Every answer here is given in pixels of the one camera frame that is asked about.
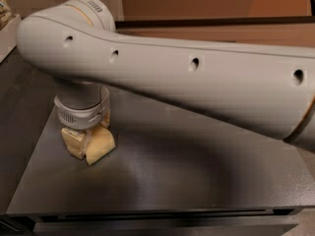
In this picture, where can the yellow wavy sponge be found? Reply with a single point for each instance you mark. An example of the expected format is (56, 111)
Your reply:
(101, 143)

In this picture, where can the white box at left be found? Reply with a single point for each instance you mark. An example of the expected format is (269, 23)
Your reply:
(8, 37)

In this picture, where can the striped object on box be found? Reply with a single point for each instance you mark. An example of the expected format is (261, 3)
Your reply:
(5, 13)

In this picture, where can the dark side table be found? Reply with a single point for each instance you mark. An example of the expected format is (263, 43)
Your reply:
(26, 100)

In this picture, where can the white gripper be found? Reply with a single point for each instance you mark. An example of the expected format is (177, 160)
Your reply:
(80, 118)

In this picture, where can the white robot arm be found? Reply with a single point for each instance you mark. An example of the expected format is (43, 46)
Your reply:
(266, 89)

